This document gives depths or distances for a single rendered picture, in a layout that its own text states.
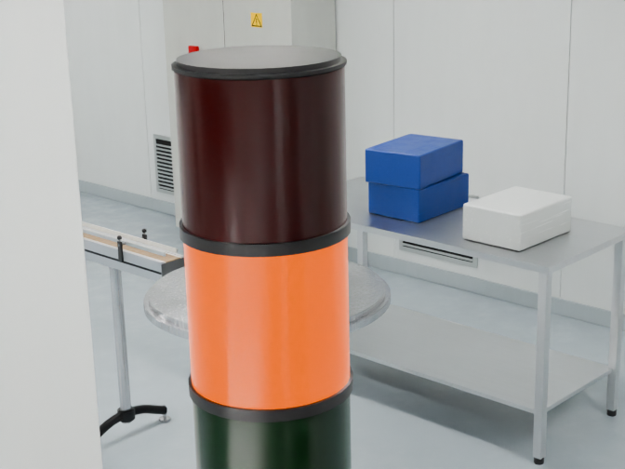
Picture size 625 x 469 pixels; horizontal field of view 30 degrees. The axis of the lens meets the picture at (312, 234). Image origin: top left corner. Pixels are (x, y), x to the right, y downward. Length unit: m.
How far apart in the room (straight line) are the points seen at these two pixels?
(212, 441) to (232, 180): 0.08
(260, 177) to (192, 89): 0.03
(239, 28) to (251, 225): 7.19
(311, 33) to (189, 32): 0.96
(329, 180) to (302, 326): 0.04
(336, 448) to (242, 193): 0.09
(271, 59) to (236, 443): 0.11
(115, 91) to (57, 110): 7.27
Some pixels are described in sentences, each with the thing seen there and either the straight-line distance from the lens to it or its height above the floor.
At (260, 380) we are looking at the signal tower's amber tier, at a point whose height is 2.26.
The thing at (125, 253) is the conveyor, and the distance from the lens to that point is 4.99.
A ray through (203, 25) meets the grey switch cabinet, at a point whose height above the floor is 1.54.
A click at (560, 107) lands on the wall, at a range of 6.57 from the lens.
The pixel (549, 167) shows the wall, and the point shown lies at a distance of 6.67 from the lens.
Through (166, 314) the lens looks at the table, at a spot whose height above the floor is 0.93.
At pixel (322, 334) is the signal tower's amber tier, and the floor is 2.27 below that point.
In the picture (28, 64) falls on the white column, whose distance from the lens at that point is 1.98.
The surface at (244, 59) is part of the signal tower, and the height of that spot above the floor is 2.35.
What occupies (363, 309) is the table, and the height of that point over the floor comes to 0.93.
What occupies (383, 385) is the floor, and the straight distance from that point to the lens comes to 5.87.
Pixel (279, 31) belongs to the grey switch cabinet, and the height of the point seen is 1.54.
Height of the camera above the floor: 2.40
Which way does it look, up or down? 17 degrees down
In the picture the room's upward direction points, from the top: 1 degrees counter-clockwise
